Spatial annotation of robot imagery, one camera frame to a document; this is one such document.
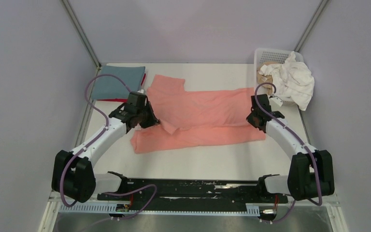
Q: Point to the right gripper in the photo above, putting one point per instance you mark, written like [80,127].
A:
[250,120]

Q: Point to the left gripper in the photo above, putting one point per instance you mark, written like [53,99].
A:
[152,121]

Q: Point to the salmon pink t-shirt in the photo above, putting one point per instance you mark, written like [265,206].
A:
[195,118]

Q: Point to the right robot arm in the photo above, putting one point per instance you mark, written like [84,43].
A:
[311,170]

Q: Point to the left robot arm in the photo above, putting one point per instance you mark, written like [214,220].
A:
[73,174]

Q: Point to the folded grey-blue t-shirt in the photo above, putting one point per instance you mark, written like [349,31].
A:
[116,82]

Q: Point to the beige crumpled t-shirt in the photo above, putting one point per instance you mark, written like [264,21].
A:
[269,72]

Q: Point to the white crumpled t-shirt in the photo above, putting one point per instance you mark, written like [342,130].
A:
[296,82]

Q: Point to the white plastic laundry basket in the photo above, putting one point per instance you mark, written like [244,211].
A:
[277,55]

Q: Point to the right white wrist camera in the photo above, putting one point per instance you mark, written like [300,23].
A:
[275,102]

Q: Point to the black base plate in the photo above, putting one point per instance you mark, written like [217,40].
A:
[189,194]

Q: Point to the white slotted cable duct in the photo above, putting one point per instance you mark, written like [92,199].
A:
[112,208]

